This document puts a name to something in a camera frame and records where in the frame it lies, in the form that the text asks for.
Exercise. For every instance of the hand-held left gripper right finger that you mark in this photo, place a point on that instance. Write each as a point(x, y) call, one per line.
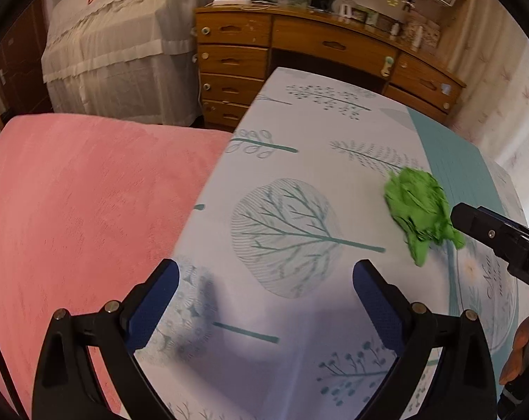
point(373, 306)

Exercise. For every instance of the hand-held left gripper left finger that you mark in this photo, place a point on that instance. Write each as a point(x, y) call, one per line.
point(159, 302)

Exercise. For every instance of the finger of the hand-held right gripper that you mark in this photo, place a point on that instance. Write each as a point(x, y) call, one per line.
point(478, 227)
point(527, 234)

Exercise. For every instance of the green paper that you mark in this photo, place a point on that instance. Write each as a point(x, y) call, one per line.
point(417, 210)

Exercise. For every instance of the person's right hand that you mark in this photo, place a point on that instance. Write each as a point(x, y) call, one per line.
point(520, 345)

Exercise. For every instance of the leaf print curtain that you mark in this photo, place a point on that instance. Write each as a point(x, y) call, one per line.
point(500, 96)

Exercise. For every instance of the blue sticky note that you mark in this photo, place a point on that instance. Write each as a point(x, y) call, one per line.
point(446, 88)

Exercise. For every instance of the tall white bottle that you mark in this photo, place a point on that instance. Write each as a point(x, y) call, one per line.
point(418, 37)

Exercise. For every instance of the decorated kraft box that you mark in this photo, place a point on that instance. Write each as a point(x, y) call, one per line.
point(430, 30)

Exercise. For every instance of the small white bottle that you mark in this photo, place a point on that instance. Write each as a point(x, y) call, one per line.
point(394, 29)

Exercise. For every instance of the wide wooden desk drawer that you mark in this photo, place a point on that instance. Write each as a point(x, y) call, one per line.
point(334, 46)

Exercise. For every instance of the dark doll ornament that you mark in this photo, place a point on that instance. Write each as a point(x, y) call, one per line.
point(408, 0)

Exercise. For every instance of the lace covered furniture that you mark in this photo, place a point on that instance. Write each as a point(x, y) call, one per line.
point(115, 43)

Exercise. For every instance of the brown wooden door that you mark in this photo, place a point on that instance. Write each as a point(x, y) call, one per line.
point(23, 52)

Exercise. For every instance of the wooden desk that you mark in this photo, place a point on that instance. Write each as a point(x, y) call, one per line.
point(290, 11)

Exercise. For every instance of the white power strip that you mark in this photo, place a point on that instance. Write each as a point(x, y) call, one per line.
point(233, 3)

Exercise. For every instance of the small dark picture frame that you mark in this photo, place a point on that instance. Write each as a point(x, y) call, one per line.
point(359, 14)

